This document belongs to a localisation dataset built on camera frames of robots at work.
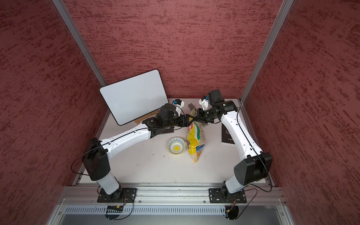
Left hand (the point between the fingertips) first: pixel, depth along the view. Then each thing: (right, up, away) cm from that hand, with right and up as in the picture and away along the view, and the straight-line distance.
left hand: (189, 120), depth 78 cm
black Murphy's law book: (+27, -13, +18) cm, 35 cm away
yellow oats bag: (+3, -10, -8) cm, 13 cm away
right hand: (+3, 0, -2) cm, 3 cm away
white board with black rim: (-39, +14, +13) cm, 43 cm away
